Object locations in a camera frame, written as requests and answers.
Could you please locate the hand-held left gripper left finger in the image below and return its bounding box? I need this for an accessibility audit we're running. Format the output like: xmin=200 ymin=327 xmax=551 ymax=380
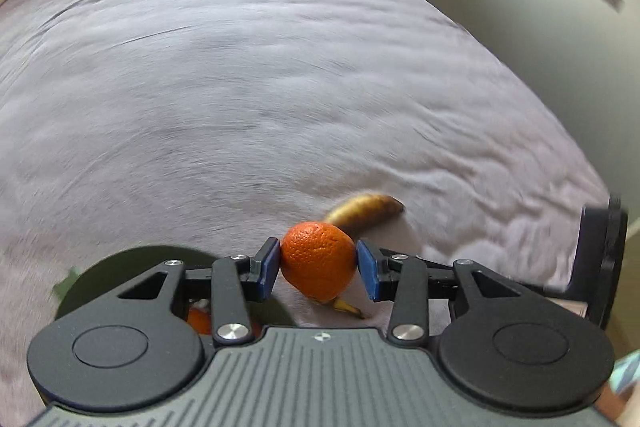
xmin=117 ymin=238 xmax=281 ymax=347

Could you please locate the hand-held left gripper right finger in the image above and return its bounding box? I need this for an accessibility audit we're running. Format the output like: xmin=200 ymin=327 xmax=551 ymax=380
xmin=356 ymin=239 xmax=528 ymax=347

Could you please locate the large tangerine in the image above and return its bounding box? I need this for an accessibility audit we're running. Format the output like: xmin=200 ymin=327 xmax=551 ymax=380
xmin=280 ymin=221 xmax=358 ymax=303

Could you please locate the green plastic colander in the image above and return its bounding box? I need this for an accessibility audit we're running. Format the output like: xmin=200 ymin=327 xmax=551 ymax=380
xmin=52 ymin=246 xmax=296 ymax=338

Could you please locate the brown spotted banana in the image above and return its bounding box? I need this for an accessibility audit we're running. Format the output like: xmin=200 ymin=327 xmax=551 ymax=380
xmin=320 ymin=193 xmax=407 ymax=320

